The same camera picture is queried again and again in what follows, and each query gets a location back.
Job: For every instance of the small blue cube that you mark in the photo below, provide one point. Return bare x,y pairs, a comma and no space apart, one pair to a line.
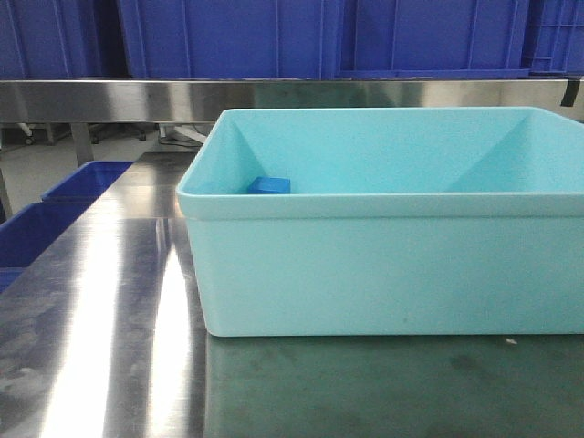
269,185

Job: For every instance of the steel shelf leg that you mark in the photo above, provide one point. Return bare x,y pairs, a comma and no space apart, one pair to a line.
82,141

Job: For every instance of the light teal plastic tub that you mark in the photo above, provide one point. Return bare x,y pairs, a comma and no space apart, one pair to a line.
445,221

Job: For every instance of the blue crate upper right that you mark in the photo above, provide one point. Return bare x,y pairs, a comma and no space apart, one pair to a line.
432,39

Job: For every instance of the blue crate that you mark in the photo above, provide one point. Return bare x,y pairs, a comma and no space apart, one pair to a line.
554,38
50,39
232,39
432,39

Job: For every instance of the blue bin lower far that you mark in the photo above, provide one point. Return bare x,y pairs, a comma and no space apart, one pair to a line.
87,183

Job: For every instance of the blue bin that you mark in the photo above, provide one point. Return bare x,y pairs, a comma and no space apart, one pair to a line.
87,183
25,236

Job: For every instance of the blue crate upper middle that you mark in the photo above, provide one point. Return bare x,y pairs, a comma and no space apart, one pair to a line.
232,39

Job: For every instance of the blue bin lower near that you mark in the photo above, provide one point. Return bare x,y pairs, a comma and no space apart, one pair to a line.
25,236

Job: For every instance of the black tape strip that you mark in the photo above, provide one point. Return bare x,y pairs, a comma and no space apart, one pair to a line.
571,92

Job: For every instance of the blue crate upper left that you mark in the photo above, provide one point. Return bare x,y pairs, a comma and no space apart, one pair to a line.
50,39

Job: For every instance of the blue crate far right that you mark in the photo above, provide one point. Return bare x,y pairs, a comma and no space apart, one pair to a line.
554,38

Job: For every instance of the stainless steel shelf rail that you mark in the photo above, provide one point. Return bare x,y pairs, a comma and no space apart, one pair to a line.
132,100

